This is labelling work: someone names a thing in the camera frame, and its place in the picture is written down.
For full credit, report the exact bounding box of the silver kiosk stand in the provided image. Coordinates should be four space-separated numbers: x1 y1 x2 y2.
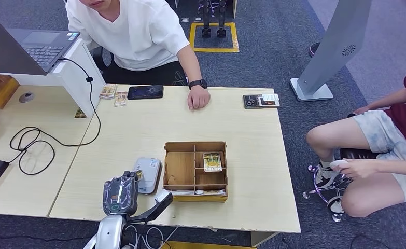
289 0 373 102

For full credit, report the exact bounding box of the black wristwatch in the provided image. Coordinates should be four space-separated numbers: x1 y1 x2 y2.
188 79 208 91

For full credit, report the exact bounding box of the white handheld phone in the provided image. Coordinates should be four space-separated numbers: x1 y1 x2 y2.
329 159 349 173

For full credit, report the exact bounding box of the orange picture card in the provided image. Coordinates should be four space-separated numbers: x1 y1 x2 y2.
257 96 281 107

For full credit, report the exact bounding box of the white plastic card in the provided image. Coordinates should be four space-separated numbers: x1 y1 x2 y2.
171 189 226 197

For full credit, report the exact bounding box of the white laptop stand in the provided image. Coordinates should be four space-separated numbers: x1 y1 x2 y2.
0 37 106 119

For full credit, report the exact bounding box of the person's left hand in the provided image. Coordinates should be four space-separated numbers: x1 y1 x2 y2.
337 158 379 179
187 93 211 110

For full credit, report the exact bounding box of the dark round object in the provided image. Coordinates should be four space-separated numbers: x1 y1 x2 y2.
308 41 323 58

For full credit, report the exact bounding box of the wooden compartment organizer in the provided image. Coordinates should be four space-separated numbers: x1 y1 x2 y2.
162 141 229 203

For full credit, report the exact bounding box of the dark phone with camera rings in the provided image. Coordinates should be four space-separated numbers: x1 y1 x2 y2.
243 93 281 110

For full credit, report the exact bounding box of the dark grey laptop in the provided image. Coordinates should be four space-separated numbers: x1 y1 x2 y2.
0 6 81 76

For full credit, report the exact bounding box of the person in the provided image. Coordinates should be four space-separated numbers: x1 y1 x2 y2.
65 0 211 110
305 68 406 218

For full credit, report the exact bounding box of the black smartphone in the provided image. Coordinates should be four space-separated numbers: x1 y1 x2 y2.
127 85 164 100

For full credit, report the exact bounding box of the black laptop cable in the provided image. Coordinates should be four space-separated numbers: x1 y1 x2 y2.
9 57 102 176

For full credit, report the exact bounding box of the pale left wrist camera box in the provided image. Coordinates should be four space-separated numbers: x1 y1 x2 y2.
155 190 174 208

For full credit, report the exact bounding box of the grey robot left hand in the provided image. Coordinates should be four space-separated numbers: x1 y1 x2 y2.
102 170 144 216

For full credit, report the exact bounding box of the person's right hand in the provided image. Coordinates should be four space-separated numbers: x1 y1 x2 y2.
352 104 372 116

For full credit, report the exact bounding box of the standing humanoid robot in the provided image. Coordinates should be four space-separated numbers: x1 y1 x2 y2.
197 0 228 38

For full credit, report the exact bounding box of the wooden storage box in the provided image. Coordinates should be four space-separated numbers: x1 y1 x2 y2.
0 75 21 110

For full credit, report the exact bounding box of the stack of hotel cards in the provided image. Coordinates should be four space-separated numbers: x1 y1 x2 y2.
99 83 118 100

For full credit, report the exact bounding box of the black stool with chrome base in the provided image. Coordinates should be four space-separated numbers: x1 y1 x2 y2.
302 147 382 223

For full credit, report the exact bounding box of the yellow floor tape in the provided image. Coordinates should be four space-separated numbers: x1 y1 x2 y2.
189 22 240 53
161 240 257 249

